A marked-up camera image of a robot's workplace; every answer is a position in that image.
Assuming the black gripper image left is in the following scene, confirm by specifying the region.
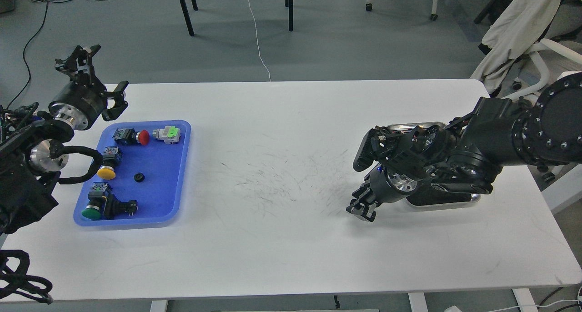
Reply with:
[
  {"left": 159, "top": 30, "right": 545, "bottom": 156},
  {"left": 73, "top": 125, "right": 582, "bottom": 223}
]
[{"left": 49, "top": 44, "right": 129, "bottom": 131}]

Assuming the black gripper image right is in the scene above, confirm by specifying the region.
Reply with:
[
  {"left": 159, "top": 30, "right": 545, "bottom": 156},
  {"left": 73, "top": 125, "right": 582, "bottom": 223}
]
[{"left": 346, "top": 164, "right": 420, "bottom": 222}]

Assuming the small black gear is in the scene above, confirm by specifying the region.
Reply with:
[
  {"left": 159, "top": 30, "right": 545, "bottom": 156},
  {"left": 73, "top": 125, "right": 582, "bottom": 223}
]
[{"left": 133, "top": 172, "right": 145, "bottom": 183}]

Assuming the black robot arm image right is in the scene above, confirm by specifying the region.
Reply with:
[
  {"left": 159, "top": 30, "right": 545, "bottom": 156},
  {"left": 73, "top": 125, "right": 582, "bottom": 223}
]
[{"left": 346, "top": 72, "right": 582, "bottom": 221}]

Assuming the silver metal tray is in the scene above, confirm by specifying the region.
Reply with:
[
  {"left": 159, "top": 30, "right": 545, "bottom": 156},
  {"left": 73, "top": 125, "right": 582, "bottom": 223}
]
[{"left": 380, "top": 123, "right": 479, "bottom": 208}]

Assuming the blue plastic tray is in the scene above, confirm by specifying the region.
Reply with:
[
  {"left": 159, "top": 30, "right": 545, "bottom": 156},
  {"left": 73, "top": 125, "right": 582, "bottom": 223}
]
[{"left": 73, "top": 120, "right": 191, "bottom": 228}]

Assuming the black table legs background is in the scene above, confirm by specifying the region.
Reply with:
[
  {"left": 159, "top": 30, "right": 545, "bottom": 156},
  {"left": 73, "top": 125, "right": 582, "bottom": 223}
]
[{"left": 175, "top": 0, "right": 294, "bottom": 37}]

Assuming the white chair with beige cloth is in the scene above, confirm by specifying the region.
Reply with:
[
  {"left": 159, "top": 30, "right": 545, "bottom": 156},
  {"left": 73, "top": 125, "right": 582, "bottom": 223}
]
[{"left": 471, "top": 0, "right": 562, "bottom": 98}]

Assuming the red push button switch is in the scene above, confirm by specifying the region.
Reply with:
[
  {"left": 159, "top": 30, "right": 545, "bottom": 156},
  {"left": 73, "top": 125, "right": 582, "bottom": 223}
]
[{"left": 112, "top": 128, "right": 150, "bottom": 146}]

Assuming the yellow push button switch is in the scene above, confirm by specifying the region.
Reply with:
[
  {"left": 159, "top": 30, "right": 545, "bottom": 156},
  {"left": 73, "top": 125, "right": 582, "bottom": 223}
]
[{"left": 96, "top": 146, "right": 123, "bottom": 180}]

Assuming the black cable on floor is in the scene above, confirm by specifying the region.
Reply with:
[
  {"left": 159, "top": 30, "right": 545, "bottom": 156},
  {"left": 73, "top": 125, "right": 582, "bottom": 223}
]
[{"left": 0, "top": 0, "right": 91, "bottom": 108}]

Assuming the green grey connector switch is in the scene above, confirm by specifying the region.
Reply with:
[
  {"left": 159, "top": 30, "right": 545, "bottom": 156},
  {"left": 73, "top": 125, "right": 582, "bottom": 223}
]
[{"left": 152, "top": 126, "right": 181, "bottom": 144}]

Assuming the green push button switch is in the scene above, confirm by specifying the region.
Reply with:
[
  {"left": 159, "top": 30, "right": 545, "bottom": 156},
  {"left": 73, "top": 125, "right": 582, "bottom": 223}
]
[{"left": 81, "top": 182, "right": 110, "bottom": 221}]

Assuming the black switch module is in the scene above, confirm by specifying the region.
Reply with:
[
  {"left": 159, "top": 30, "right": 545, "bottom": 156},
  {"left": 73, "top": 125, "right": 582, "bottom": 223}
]
[{"left": 103, "top": 194, "right": 139, "bottom": 220}]

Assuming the white cable on floor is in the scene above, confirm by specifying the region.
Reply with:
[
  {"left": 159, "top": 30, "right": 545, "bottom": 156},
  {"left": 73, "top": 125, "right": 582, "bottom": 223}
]
[{"left": 82, "top": 0, "right": 286, "bottom": 82}]

